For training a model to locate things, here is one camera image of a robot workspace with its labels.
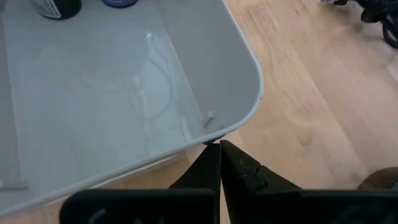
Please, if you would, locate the grey plastic bin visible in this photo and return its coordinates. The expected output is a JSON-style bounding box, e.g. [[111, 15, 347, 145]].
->
[[0, 0, 265, 218]]

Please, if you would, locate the bundled black lamp cable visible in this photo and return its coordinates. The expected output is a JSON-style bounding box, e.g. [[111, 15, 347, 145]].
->
[[320, 0, 398, 50]]

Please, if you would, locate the large purple-tipped coloring bottle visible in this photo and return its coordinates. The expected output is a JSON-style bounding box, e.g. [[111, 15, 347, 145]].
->
[[100, 0, 139, 9]]

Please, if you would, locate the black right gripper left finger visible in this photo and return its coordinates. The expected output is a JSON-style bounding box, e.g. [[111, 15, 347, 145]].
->
[[169, 142, 221, 191]]

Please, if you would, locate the large black-tipped coloring bottle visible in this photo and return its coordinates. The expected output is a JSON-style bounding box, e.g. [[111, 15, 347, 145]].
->
[[30, 0, 83, 21]]

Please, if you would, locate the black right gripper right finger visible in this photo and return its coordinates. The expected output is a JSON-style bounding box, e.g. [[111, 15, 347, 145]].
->
[[220, 139, 302, 224]]

